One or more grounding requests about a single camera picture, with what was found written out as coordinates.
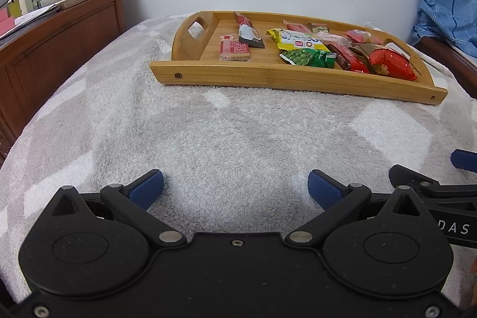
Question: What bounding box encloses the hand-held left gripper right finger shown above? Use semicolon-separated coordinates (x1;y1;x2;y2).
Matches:
285;169;435;248

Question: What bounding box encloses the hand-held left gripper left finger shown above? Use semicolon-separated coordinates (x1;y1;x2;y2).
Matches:
50;169;187;248

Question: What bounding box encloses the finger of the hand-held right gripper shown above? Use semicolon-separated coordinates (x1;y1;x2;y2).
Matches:
450;149;477;172
388;164;442;197

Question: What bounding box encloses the wooden tray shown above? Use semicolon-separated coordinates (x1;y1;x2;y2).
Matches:
150;10;448;106

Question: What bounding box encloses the white and pink snack packet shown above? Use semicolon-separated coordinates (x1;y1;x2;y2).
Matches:
320;34;351;47

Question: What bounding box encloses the yellow and blue snack packet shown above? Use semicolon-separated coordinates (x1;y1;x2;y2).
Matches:
266;28;332;52

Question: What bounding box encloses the red biscuit packet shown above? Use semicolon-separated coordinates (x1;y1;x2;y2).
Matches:
219;36;253;62

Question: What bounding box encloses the wooden chair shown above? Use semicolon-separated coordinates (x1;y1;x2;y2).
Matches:
412;37;477;99

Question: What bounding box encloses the large red snack bag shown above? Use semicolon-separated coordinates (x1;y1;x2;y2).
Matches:
367;45;419;81

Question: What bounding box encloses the red snack bar packet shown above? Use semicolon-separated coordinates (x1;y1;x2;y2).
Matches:
327;43;370;73

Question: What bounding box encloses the green pea snack packet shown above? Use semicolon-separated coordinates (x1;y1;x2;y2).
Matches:
279;49;338;69

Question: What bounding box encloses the dark olive snack packet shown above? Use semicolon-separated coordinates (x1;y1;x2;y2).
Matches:
238;24;266;49

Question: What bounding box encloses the wooden cabinet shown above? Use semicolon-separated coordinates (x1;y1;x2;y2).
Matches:
0;0;127;158

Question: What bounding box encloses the red and black sachet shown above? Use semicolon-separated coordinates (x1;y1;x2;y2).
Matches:
233;11;258;39

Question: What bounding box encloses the stack of papers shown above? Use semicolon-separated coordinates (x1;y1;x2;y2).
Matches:
0;3;61;40

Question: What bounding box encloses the pink box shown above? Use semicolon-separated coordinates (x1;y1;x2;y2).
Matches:
0;9;16;36

